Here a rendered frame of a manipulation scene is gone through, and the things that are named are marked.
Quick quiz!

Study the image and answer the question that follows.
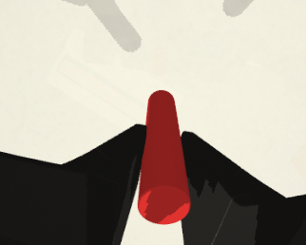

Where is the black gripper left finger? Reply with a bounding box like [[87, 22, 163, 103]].
[[0, 123, 146, 245]]

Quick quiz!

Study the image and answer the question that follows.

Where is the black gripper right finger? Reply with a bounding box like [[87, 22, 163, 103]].
[[181, 131, 306, 245]]

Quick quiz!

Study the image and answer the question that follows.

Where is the red peg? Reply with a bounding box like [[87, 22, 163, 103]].
[[137, 89, 191, 225]]

